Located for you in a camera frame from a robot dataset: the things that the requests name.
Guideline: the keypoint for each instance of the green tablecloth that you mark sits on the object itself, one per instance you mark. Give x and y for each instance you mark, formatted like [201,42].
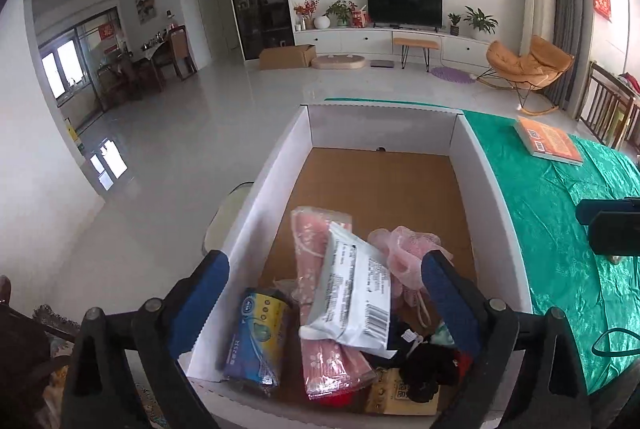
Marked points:
[545,234]

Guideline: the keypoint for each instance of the large potted plant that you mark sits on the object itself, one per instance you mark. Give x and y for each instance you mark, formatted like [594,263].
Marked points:
[480,21]

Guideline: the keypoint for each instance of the white television cabinet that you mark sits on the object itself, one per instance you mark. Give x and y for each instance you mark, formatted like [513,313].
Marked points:
[350,41]

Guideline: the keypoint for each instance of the bushy potted plant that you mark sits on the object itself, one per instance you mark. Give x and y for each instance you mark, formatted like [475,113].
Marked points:
[340,13]

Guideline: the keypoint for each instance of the silver white wipes packet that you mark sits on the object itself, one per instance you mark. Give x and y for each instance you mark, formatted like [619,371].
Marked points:
[350,289]

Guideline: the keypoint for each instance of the red window poster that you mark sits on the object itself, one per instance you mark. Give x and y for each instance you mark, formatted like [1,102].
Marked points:
[106,31]

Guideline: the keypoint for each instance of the red gift box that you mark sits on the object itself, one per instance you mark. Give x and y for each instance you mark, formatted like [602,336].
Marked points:
[359,19]

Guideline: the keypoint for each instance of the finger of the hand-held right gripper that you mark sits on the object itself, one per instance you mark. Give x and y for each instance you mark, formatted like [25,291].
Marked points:
[597,211]
[615,236]

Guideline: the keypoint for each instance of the blue yellow garbage bag roll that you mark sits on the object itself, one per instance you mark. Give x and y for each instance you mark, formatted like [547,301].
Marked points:
[255,339]

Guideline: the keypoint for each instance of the white cardboard box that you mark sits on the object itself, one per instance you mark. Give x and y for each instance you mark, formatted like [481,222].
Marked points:
[380,184]

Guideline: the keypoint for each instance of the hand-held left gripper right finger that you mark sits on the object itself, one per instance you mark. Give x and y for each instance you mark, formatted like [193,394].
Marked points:
[450,304]

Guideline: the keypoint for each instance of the framed wall painting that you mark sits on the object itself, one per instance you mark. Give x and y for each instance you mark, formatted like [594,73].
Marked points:
[146,3]

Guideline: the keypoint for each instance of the orange lounge chair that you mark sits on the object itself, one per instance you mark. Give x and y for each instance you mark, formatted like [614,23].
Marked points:
[520,64]

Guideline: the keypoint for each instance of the grey floor scale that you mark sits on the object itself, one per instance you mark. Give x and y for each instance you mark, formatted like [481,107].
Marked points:
[383,64]

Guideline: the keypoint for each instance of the wooden bench with black legs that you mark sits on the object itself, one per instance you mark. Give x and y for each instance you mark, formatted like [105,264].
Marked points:
[415,42]

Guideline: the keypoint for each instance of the wooden dining chair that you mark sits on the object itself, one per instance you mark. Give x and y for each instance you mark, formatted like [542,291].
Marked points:
[181,51]

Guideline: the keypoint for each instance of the pale chair seat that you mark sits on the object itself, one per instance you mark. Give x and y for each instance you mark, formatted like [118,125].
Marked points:
[225,224]

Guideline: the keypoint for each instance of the black television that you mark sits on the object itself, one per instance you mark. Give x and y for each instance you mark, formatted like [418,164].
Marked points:
[405,6]

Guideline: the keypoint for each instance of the purple round mat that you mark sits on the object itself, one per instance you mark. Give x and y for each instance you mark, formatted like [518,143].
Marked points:
[452,75]

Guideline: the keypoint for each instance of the white yellow tissue pack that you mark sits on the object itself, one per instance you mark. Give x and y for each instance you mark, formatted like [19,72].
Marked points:
[387,394]

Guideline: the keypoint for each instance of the dark wooden chair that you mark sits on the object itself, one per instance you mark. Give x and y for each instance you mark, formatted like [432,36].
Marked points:
[600,104]

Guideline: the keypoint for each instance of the black yarn ball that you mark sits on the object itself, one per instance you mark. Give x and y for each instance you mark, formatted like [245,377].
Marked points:
[430,369]

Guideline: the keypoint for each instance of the brown cardboard box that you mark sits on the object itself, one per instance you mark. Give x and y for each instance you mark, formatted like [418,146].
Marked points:
[285,57]

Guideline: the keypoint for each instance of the small potted plant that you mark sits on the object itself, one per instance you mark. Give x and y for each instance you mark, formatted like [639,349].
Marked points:
[454,25]

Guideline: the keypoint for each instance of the red cloth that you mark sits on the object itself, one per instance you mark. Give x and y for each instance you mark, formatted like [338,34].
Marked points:
[631,82]

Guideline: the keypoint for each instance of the patterned chair cushion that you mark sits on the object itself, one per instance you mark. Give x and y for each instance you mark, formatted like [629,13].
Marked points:
[30,359]

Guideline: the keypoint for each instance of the red flowers in vase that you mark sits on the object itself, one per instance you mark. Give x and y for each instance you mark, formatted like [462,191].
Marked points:
[306,11]

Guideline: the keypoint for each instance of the dark cloth with white tag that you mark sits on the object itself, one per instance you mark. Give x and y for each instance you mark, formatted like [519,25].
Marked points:
[400,344]

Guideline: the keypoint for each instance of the orange book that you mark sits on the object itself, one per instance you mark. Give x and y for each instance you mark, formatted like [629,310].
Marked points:
[550,141]

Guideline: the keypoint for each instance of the pink bath pouf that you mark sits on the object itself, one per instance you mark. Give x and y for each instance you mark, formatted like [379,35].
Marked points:
[405,249]

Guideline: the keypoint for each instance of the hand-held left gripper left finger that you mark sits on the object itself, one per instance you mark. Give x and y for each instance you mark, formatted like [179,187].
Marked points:
[200,304]

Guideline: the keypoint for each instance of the white round vase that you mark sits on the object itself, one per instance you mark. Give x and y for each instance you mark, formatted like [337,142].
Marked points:
[321,23]

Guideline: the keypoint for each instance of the beige oval floor pad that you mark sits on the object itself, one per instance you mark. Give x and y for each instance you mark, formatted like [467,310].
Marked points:
[340,62]

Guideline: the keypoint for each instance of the pink floral packet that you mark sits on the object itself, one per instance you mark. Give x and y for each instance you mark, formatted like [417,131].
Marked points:
[310,249]

